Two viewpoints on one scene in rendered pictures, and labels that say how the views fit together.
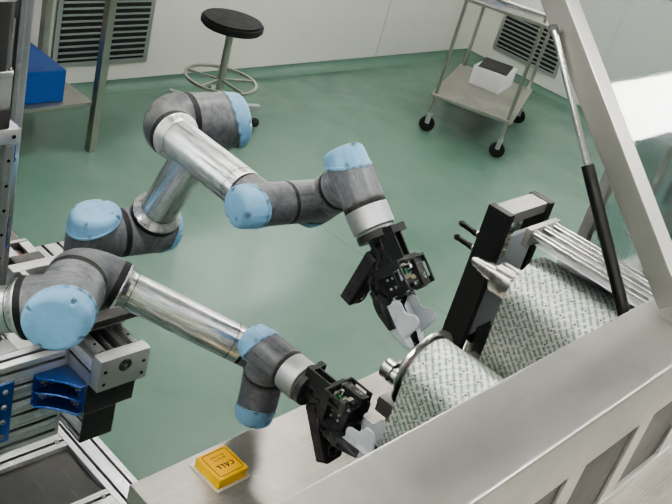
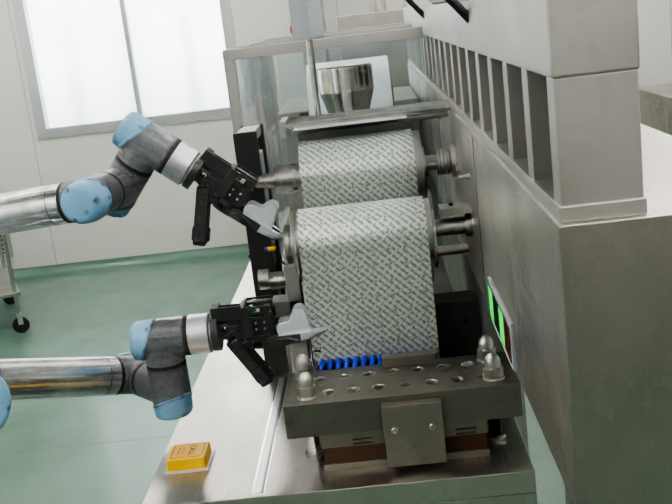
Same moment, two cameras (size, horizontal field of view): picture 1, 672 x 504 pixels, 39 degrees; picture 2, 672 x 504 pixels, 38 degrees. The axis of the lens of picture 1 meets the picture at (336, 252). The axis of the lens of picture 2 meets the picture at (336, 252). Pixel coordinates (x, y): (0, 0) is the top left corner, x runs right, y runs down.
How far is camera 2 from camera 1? 0.92 m
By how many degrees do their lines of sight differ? 34
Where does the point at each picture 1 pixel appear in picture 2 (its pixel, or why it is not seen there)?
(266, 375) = (176, 348)
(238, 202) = (81, 195)
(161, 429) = not seen: outside the picture
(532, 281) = (312, 152)
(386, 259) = (217, 181)
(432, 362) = (310, 219)
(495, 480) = not seen: outside the picture
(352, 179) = (152, 135)
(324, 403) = (247, 321)
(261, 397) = (179, 377)
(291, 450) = (217, 425)
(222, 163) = (27, 193)
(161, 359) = not seen: outside the picture
